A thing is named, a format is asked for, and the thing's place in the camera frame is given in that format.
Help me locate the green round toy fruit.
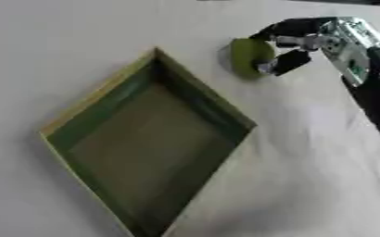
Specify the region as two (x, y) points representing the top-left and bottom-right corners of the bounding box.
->
(229, 37), (278, 79)

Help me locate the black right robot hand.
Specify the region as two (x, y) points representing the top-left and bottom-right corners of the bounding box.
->
(248, 17), (343, 77)

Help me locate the cardboard box with green inside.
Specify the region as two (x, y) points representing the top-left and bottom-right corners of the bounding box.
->
(37, 46), (259, 237)

